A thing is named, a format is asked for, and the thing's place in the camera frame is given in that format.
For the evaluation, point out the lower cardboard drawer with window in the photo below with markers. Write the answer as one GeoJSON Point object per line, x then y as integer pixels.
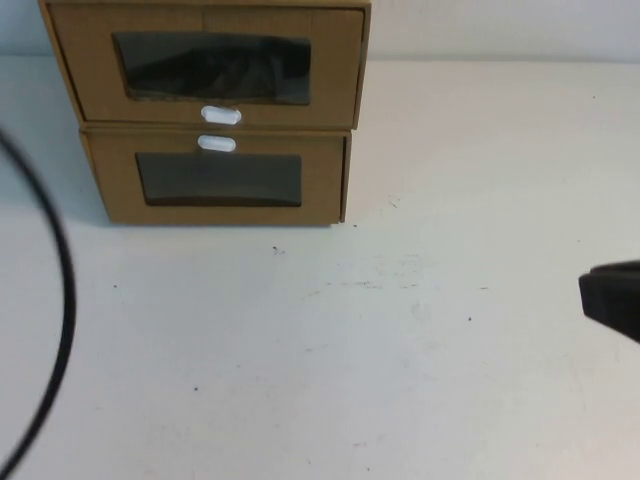
{"type": "Point", "coordinates": [348, 175]}

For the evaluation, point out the upper cardboard drawer with window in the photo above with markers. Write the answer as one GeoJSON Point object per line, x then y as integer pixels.
{"type": "Point", "coordinates": [367, 30]}

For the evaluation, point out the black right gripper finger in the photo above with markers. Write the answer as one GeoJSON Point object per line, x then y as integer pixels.
{"type": "Point", "coordinates": [615, 310]}
{"type": "Point", "coordinates": [620, 266]}

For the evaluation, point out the cardboard drawer with small window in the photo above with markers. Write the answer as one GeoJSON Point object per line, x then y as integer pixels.
{"type": "Point", "coordinates": [115, 200]}

